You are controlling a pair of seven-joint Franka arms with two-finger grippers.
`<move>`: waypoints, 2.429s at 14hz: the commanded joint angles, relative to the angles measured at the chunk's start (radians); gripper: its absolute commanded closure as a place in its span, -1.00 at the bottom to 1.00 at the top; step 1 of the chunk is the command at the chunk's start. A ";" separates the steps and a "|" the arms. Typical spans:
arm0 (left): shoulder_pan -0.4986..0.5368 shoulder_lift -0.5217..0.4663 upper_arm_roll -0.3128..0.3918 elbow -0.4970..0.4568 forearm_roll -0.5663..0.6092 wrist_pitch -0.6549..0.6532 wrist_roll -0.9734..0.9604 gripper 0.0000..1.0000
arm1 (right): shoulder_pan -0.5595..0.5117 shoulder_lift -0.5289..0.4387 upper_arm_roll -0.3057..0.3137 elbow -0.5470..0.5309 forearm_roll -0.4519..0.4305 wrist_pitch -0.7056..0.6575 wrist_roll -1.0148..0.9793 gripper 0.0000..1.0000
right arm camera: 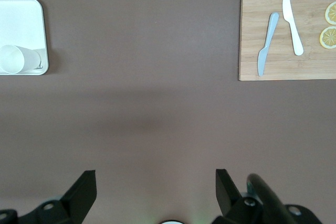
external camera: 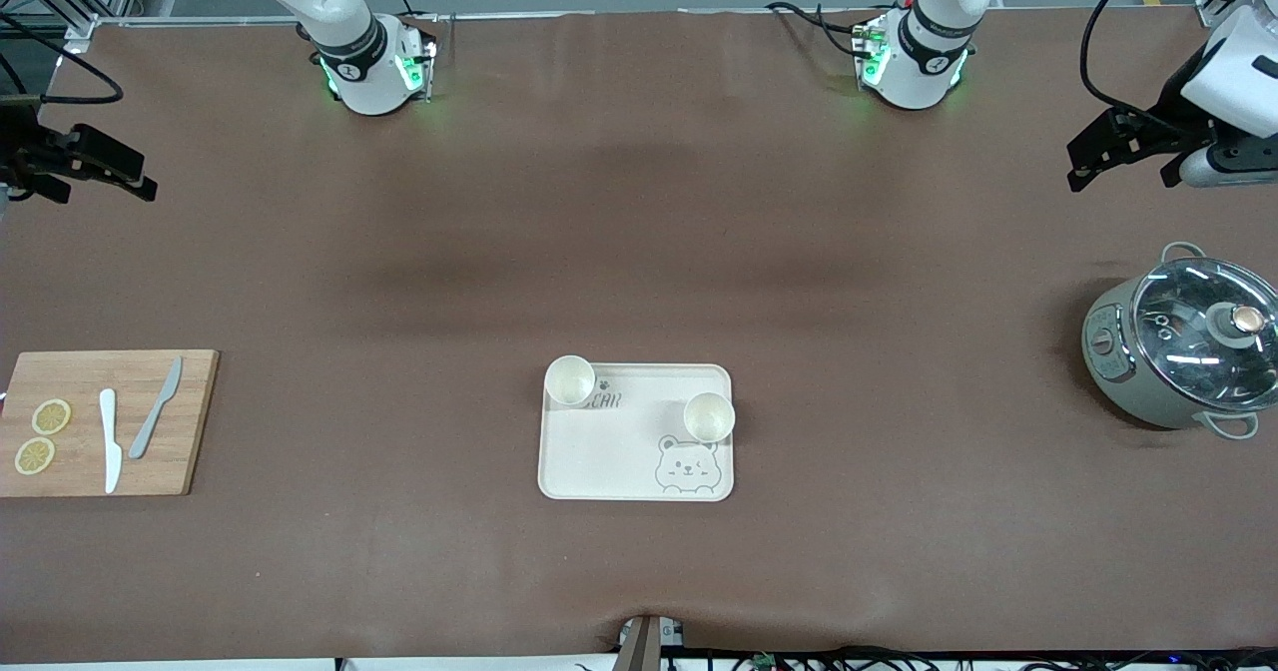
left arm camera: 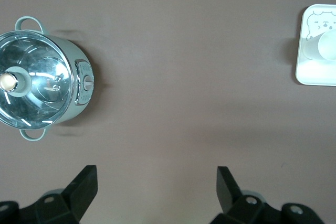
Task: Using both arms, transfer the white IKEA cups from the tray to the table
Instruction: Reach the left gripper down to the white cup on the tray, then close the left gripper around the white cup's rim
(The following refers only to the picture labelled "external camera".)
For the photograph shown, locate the white IKEA cup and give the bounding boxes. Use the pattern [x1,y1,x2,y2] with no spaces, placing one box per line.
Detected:
[683,391,737,444]
[544,354,598,408]

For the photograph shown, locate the glass pot lid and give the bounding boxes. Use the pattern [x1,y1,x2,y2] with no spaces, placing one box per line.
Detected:
[1130,257,1278,412]

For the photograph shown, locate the grey electric cooking pot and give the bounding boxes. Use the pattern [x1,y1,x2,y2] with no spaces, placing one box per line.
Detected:
[1081,242,1278,440]

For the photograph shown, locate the wooden cutting board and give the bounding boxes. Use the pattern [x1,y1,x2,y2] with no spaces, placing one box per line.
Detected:
[0,349,221,498]

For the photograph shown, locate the grey plastic knife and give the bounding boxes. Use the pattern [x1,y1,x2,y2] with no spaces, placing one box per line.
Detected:
[128,355,185,460]

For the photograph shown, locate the white plastic knife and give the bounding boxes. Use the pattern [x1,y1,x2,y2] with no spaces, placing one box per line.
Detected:
[98,388,123,495]

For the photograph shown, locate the cream bear print tray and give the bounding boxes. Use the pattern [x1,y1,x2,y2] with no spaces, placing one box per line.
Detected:
[537,362,735,502]

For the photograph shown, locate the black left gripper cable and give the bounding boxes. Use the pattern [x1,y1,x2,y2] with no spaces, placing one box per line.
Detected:
[1079,0,1214,131]

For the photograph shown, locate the black arm base cables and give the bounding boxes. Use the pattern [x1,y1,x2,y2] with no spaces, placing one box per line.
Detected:
[767,0,872,58]

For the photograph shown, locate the metal table edge bracket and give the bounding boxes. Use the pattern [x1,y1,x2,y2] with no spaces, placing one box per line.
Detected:
[612,614,688,671]

